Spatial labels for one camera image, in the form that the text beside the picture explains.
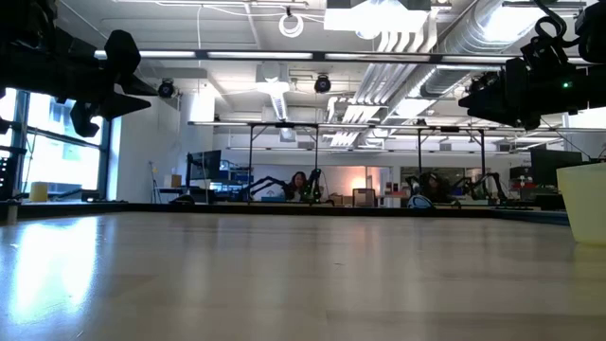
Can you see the background metal rig frame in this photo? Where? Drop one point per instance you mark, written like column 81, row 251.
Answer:
column 450, row 129
column 284, row 125

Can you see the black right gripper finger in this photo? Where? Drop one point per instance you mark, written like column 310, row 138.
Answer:
column 487, row 106
column 483, row 81

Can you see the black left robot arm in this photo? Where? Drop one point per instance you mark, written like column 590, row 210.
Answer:
column 23, row 19

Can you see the background black table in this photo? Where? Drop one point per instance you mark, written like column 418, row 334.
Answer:
column 293, row 203

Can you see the person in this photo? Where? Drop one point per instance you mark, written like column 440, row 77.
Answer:
column 297, row 185

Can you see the large bright window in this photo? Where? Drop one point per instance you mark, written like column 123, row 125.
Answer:
column 7, row 111
column 71, row 161

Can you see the long ceiling light strip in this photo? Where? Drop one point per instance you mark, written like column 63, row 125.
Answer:
column 478, row 59
column 260, row 55
column 376, row 57

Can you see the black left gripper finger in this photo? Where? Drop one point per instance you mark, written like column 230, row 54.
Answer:
column 137, row 85
column 123, row 105

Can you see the blue and white ball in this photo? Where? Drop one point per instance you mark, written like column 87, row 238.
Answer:
column 420, row 202

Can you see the silver ceiling duct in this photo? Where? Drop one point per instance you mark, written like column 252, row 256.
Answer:
column 464, row 42

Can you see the yellow bin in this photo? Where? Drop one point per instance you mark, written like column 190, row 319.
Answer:
column 39, row 192

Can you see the short ceiling light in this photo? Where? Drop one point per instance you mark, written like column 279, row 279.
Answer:
column 165, row 54

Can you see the dark computer monitor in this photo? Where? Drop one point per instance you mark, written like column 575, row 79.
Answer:
column 554, row 166
column 206, row 164

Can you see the black aluminium table frame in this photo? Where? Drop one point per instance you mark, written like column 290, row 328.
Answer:
column 284, row 209

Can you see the yellow translucent plastic basket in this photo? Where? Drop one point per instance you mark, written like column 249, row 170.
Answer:
column 584, row 203

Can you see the black ceiling camera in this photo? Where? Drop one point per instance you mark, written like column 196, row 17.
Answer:
column 322, row 84
column 165, row 88

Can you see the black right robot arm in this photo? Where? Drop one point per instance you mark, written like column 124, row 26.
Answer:
column 592, row 30

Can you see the small brown cardboard box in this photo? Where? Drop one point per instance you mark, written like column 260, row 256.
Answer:
column 175, row 180

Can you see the background black robot arm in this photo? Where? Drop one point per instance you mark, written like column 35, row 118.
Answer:
column 485, row 184
column 314, row 184
column 265, row 184
column 433, row 187

